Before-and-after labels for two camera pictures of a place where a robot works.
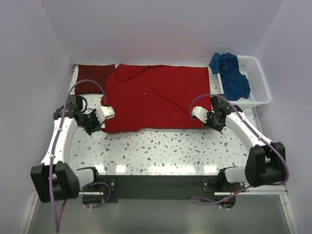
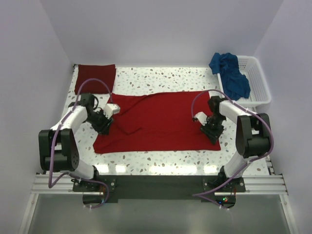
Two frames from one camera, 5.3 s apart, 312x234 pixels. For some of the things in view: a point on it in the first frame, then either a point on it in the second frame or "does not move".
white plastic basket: x=260 y=92 does not move
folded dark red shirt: x=99 y=73 does not move
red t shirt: x=154 y=96 → x=156 y=122
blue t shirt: x=235 y=84 does not move
